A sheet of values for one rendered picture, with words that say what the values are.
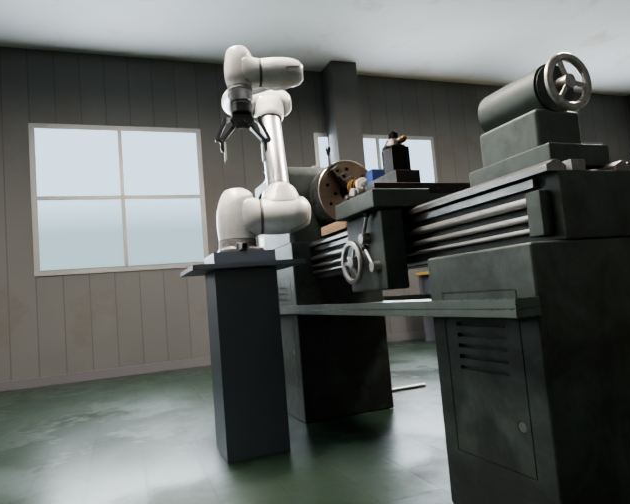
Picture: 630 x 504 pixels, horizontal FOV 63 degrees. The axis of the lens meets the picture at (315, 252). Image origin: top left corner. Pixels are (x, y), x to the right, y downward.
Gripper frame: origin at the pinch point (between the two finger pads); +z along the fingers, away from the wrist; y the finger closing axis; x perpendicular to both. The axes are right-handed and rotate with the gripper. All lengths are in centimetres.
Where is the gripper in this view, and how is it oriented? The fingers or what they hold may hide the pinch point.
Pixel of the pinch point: (244, 158)
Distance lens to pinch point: 191.0
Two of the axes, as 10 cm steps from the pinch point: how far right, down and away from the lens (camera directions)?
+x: 2.3, -1.0, -9.7
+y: -9.7, 0.6, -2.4
